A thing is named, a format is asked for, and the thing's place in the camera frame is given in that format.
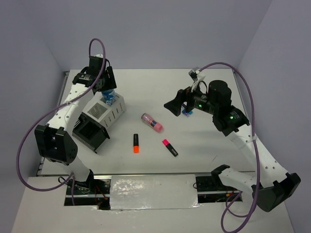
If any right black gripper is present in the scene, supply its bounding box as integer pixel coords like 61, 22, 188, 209
163, 80, 217, 116

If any pink capped marker bottle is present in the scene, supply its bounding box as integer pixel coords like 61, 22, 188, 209
141, 113, 164, 133

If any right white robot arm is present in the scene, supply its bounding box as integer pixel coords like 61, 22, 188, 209
164, 80, 301, 212

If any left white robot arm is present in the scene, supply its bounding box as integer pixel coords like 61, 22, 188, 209
35, 54, 117, 194

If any blue capped pen pack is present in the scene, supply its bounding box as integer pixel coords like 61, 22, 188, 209
182, 109, 193, 117

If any white mesh organizer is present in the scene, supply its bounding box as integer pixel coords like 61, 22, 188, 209
83, 93, 126, 129

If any pink highlighter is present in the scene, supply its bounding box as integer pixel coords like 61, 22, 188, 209
162, 139, 178, 157

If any black mesh organizer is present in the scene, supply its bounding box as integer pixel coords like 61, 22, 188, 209
72, 113, 110, 153

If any orange highlighter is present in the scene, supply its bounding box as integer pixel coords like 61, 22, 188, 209
133, 133, 139, 153

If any silver foil cover plate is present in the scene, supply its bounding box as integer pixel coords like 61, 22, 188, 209
109, 174, 200, 210

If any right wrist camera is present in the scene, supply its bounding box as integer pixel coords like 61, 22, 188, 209
189, 67, 206, 92

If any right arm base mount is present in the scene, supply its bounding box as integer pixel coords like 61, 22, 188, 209
192, 165, 239, 203

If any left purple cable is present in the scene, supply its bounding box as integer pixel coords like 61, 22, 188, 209
16, 37, 107, 206

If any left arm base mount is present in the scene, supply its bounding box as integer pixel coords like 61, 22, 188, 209
64, 179, 111, 210

